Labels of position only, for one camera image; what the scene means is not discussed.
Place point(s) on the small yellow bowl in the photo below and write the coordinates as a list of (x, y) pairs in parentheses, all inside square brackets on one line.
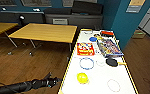
[(82, 78)]

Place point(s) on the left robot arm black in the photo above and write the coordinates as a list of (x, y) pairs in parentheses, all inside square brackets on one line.
[(17, 87)]

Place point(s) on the clear bowl blue rim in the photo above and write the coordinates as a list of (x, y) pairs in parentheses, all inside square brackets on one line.
[(86, 62)]

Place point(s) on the yellow air hockey table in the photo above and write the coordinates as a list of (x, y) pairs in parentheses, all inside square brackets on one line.
[(97, 75)]

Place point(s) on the orange red game box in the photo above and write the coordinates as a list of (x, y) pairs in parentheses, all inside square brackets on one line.
[(85, 49)]

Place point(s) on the wooden rectangular table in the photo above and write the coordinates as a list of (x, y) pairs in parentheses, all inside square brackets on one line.
[(44, 32), (1, 28)]

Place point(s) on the small clear cup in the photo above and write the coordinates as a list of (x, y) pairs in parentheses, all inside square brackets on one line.
[(100, 62)]

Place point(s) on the small blue disc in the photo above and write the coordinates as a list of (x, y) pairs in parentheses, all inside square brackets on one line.
[(93, 39)]

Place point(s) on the small black item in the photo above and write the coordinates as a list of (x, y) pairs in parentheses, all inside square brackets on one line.
[(111, 61)]

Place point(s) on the grey white sofa cushion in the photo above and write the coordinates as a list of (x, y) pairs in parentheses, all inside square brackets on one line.
[(60, 21)]

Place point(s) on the blue board game box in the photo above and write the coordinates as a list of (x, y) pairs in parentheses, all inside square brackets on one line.
[(109, 46)]

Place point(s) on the flat red item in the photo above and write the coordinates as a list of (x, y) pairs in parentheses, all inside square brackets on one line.
[(107, 33)]

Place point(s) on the dark grey sofa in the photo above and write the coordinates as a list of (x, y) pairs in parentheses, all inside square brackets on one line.
[(77, 13)]

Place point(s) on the long dark bench sofa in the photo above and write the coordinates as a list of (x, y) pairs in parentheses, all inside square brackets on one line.
[(14, 16)]

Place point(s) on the interior glass window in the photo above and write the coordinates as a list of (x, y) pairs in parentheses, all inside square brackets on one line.
[(36, 2), (67, 2), (2, 2)]

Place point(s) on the brown cardboard box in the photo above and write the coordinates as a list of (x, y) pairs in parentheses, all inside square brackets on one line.
[(138, 33)]

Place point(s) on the yellow pillar poster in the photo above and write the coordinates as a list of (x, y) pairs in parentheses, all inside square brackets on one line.
[(136, 5)]

